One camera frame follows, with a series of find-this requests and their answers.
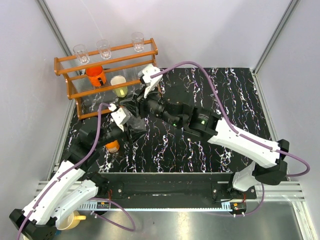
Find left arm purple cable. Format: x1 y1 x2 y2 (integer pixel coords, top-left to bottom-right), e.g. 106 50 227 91
16 102 112 240

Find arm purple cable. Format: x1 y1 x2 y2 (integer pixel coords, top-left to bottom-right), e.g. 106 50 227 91
16 102 112 240
152 61 311 177

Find corner aluminium post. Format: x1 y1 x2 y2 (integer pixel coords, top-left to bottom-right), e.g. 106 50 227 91
252 0 302 75
35 0 72 56

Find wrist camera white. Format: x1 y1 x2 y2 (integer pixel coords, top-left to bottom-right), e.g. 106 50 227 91
108 103 131 132
138 63 163 99

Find orange juice bottle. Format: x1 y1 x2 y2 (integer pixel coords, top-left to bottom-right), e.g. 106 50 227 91
105 140 120 153

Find aluminium front rail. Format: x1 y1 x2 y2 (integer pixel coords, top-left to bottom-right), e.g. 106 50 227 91
32 181 320 240

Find right corner aluminium post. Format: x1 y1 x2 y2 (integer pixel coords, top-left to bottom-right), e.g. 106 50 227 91
252 0 302 75

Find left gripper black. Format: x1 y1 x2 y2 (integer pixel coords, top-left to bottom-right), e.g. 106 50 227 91
94 117 148 149

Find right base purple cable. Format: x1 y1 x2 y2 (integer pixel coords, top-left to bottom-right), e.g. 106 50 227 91
207 183 266 217

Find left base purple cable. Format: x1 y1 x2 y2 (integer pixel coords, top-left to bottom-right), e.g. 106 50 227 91
87 196 137 232

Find middle clear glass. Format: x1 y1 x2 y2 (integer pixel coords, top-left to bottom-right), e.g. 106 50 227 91
96 39 112 60

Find clear glass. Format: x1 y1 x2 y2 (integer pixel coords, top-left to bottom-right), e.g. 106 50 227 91
72 44 90 65
96 39 112 60
131 32 144 52

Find yellow mug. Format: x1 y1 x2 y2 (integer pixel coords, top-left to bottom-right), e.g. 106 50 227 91
57 210 87 231

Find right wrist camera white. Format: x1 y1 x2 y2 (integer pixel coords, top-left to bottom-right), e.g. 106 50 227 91
138 63 163 99

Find right clear glass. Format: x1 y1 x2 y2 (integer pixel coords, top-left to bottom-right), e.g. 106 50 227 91
131 32 144 52

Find left clear glass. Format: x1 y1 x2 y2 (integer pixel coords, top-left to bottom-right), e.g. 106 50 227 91
72 44 90 65

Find clear plastic bottle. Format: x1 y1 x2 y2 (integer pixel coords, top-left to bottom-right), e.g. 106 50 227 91
126 116 146 132

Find orange wooden shelf rack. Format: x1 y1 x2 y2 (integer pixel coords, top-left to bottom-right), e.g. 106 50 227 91
53 38 158 120

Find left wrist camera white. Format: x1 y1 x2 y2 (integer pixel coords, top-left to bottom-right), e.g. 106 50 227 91
108 103 131 132

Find orange mug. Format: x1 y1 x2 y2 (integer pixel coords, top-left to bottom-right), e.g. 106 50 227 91
85 65 107 87

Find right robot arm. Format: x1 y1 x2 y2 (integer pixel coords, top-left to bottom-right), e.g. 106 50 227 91
120 89 290 199

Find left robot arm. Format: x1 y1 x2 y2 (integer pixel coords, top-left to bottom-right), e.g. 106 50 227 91
9 117 146 240

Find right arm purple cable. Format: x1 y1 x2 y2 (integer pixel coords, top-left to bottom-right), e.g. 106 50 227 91
152 61 311 177

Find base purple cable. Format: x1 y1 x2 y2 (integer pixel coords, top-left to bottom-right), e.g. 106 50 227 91
207 183 266 217
87 196 137 232

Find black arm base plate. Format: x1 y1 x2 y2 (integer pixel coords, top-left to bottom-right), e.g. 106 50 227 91
102 172 257 207

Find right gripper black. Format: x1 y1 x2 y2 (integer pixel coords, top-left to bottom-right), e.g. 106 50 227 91
120 83 181 129

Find grey slotted cable duct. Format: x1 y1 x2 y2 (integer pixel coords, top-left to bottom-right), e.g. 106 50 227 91
76 200 232 212

